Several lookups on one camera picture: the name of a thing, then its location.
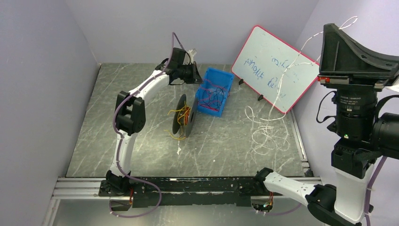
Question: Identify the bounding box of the blue plastic bin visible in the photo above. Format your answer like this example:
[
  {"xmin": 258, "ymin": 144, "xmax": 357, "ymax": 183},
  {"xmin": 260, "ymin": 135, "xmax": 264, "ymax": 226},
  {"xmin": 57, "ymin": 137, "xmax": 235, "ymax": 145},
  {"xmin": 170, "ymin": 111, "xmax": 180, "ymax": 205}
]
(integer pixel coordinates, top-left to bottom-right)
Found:
[{"xmin": 195, "ymin": 67, "xmax": 234, "ymax": 117}]

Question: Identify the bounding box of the red cable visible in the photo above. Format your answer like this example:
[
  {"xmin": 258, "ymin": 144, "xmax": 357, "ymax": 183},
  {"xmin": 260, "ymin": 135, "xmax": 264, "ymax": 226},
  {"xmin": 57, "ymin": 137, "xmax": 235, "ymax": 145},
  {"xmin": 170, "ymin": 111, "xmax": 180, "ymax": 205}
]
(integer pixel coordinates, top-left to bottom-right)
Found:
[{"xmin": 199, "ymin": 78, "xmax": 230, "ymax": 112}]

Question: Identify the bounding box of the yellow cable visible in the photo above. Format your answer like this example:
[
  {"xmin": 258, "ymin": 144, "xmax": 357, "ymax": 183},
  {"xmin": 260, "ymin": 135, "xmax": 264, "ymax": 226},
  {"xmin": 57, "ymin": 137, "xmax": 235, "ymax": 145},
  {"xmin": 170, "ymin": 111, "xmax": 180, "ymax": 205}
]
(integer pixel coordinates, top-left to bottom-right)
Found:
[{"xmin": 163, "ymin": 106, "xmax": 192, "ymax": 142}]

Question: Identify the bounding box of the grey perforated cable spool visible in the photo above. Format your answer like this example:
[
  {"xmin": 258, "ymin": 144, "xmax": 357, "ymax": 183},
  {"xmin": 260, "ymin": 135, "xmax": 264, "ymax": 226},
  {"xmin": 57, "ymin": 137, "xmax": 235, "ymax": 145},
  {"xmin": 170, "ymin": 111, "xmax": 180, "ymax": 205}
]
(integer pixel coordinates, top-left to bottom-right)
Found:
[{"xmin": 170, "ymin": 94, "xmax": 199, "ymax": 140}]

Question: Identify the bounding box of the white cable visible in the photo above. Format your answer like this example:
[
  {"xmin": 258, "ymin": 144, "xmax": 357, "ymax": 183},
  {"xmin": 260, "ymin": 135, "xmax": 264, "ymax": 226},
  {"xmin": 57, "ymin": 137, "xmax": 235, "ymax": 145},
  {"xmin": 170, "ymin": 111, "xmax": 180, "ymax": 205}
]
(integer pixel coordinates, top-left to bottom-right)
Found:
[{"xmin": 243, "ymin": 16, "xmax": 359, "ymax": 157}]

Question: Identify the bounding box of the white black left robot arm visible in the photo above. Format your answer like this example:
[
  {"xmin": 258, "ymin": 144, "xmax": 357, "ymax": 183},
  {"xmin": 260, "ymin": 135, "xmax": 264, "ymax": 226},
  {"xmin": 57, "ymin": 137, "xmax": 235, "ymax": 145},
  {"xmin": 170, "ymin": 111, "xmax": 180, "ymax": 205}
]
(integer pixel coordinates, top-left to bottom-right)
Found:
[{"xmin": 105, "ymin": 48, "xmax": 202, "ymax": 194}]

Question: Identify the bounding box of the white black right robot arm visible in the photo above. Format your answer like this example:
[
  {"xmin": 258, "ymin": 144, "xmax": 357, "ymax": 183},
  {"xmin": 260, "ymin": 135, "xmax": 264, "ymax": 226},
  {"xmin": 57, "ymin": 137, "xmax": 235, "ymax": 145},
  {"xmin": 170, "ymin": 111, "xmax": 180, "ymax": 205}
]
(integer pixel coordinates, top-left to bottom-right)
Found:
[{"xmin": 252, "ymin": 24, "xmax": 399, "ymax": 226}]

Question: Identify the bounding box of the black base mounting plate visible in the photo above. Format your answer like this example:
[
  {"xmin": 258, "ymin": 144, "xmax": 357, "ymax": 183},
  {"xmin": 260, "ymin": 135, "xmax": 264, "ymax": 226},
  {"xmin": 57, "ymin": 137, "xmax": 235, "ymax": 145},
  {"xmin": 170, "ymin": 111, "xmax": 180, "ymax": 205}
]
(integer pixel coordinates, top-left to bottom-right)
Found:
[{"xmin": 98, "ymin": 176, "xmax": 271, "ymax": 208}]

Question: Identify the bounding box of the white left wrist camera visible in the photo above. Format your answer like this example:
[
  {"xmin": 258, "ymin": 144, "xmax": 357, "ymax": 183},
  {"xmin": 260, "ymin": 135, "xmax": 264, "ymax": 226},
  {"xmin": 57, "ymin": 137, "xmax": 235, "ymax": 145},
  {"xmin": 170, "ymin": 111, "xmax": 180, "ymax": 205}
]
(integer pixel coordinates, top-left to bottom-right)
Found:
[{"xmin": 187, "ymin": 48, "xmax": 197, "ymax": 64}]

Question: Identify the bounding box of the white board red frame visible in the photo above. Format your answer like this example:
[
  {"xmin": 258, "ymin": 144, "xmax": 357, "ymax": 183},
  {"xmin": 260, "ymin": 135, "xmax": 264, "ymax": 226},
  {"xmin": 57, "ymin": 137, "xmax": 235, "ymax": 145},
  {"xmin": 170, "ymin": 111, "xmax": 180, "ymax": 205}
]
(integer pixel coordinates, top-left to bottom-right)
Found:
[{"xmin": 231, "ymin": 25, "xmax": 319, "ymax": 113}]

